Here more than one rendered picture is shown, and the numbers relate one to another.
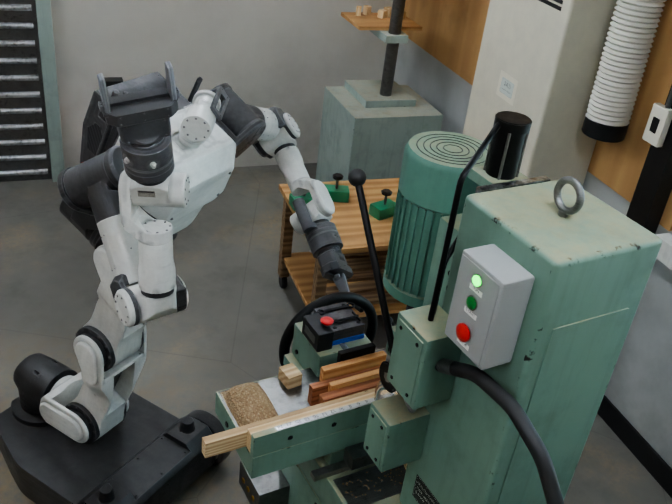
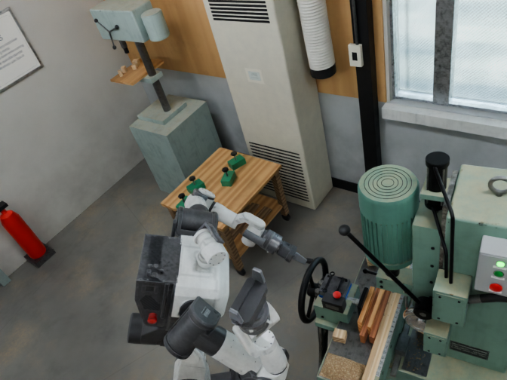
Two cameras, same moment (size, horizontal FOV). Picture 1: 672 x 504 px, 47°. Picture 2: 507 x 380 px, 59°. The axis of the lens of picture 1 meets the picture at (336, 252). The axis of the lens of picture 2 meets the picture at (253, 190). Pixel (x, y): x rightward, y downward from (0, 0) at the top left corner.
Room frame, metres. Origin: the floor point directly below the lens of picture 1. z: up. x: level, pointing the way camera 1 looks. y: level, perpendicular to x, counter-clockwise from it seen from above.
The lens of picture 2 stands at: (0.54, 0.48, 2.44)
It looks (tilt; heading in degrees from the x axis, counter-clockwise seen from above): 40 degrees down; 341
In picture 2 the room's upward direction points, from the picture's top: 18 degrees counter-clockwise
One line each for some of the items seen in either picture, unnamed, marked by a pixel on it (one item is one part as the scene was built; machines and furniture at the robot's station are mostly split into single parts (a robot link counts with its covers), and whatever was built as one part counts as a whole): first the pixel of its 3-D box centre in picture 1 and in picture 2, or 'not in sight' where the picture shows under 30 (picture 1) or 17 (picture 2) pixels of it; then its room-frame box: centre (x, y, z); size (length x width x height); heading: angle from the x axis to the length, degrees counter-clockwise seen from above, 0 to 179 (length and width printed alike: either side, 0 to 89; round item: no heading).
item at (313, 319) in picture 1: (331, 323); (334, 291); (1.43, -0.01, 0.99); 0.13 x 0.11 x 0.06; 122
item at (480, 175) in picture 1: (504, 166); (438, 182); (1.20, -0.26, 1.54); 0.08 x 0.08 x 0.17; 32
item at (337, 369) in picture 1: (352, 373); (367, 309); (1.32, -0.07, 0.94); 0.16 x 0.02 x 0.08; 122
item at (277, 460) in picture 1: (346, 384); (359, 314); (1.36, -0.06, 0.87); 0.61 x 0.30 x 0.06; 122
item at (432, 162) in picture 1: (438, 221); (389, 219); (1.31, -0.19, 1.35); 0.18 x 0.18 x 0.31
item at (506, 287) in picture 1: (487, 306); (499, 267); (0.97, -0.24, 1.40); 0.10 x 0.06 x 0.16; 32
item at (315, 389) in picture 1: (353, 383); (370, 314); (1.31, -0.07, 0.92); 0.22 x 0.02 x 0.05; 122
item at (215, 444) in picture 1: (337, 408); (380, 335); (1.22, -0.04, 0.92); 0.60 x 0.02 x 0.04; 122
